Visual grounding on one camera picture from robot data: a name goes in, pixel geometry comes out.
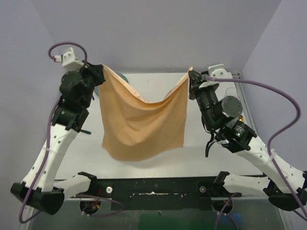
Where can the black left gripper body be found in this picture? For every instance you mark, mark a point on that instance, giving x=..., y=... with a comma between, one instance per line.
x=90, y=79

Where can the teal round plate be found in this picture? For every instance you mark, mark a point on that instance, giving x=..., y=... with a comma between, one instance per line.
x=96, y=89

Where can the peach satin cloth napkin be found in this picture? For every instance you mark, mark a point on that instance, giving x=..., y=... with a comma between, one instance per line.
x=136, y=129

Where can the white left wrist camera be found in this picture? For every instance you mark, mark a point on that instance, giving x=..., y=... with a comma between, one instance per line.
x=70, y=60

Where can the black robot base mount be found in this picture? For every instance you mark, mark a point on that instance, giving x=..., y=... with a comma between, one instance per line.
x=160, y=193

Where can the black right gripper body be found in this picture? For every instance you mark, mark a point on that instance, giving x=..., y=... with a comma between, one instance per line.
x=206, y=97

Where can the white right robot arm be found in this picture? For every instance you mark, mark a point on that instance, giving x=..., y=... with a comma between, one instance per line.
x=284, y=185

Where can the clear drinking glass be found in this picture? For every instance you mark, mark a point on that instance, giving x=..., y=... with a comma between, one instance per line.
x=231, y=91

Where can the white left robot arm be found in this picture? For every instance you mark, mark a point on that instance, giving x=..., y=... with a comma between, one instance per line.
x=67, y=117

